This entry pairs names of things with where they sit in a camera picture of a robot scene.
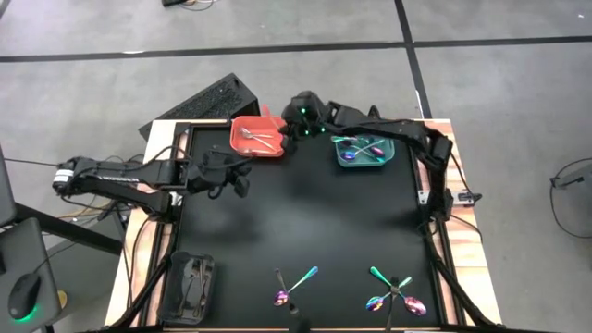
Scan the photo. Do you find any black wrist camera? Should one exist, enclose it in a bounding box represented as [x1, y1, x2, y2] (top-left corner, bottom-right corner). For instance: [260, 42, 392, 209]
[280, 122, 301, 155]
[232, 175, 253, 200]

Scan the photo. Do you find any rose gold utensil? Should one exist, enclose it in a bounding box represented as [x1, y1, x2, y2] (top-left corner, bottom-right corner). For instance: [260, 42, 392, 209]
[247, 132, 278, 153]

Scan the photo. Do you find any grey side desk top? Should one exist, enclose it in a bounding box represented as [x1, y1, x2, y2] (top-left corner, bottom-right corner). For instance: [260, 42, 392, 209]
[0, 216, 62, 333]

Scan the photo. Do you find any black plastic bin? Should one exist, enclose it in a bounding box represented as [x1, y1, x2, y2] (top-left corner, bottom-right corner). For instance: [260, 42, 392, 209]
[156, 251, 216, 324]

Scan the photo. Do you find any grey panel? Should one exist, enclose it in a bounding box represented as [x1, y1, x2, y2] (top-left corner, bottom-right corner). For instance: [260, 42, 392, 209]
[0, 147, 18, 228]

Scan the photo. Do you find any black power connector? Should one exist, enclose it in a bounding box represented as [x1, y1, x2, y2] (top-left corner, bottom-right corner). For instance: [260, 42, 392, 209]
[455, 188, 483, 207]

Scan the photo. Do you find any black floor device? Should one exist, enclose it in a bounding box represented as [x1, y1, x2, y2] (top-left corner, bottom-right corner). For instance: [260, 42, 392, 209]
[161, 0, 216, 10]

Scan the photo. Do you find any black computer mouse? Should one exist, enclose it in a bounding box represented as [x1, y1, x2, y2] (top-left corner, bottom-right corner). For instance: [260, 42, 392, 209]
[7, 271, 43, 321]

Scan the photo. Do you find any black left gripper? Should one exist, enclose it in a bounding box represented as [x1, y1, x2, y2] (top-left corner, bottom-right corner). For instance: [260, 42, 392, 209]
[184, 148, 254, 194]

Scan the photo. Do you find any teal plastic bin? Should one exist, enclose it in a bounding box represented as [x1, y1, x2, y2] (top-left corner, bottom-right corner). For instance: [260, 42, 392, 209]
[333, 133, 397, 168]

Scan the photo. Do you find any grey floor stand base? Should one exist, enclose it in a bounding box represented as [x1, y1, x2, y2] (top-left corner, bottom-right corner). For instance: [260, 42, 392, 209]
[552, 164, 592, 190]

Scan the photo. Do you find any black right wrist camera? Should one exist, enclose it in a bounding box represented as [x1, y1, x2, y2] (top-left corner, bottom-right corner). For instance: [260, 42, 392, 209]
[280, 122, 301, 155]

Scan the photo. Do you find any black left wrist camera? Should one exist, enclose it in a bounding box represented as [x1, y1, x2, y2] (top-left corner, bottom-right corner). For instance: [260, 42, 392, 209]
[232, 175, 253, 200]

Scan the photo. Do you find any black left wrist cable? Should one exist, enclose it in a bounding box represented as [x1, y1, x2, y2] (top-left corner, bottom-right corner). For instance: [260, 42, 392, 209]
[154, 143, 254, 173]

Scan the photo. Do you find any black floor cable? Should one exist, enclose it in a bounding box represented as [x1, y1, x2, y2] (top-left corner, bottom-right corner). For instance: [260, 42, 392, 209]
[549, 156, 592, 241]

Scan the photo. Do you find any orange plastic bin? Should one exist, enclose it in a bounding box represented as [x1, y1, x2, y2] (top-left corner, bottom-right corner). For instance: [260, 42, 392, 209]
[228, 115, 288, 159]

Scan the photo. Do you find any black computer tower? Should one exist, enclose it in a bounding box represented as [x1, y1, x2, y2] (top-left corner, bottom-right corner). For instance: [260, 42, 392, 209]
[138, 72, 262, 142]

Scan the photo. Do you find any black desk leg bar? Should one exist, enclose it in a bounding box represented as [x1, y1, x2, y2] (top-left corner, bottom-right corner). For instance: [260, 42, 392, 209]
[13, 202, 124, 256]

